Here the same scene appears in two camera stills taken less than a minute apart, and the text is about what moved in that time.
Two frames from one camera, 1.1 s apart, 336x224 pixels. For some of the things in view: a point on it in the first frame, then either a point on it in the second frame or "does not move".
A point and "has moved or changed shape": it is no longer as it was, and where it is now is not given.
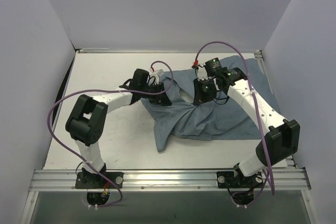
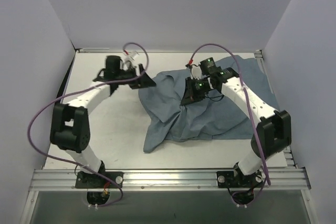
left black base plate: x=90 y=180 does not move
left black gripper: x=159 y=95 → x=135 y=77
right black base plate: x=227 y=179 does not move
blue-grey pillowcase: x=213 y=120 has moved or changed shape
